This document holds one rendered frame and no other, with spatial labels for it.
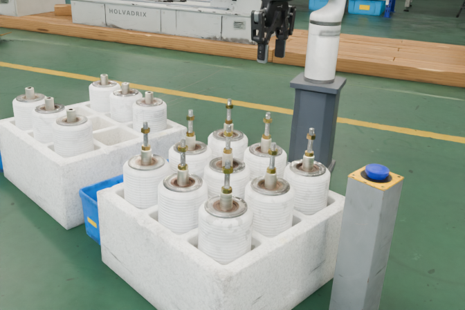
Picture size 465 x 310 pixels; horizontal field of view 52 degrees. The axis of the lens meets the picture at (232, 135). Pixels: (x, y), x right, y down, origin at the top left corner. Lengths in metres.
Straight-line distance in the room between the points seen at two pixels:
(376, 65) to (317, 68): 1.45
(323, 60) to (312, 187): 0.55
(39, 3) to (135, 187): 3.44
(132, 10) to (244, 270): 2.82
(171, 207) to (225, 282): 0.19
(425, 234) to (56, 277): 0.90
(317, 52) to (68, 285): 0.90
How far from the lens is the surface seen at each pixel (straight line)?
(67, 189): 1.23
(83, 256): 1.18
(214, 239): 0.83
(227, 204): 0.83
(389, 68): 2.87
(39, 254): 1.21
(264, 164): 1.04
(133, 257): 1.01
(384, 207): 0.85
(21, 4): 4.19
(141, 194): 0.99
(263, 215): 0.90
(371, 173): 0.85
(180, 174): 0.90
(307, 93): 1.45
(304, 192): 0.98
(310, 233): 0.95
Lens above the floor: 0.68
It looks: 22 degrees down
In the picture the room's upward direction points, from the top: 2 degrees clockwise
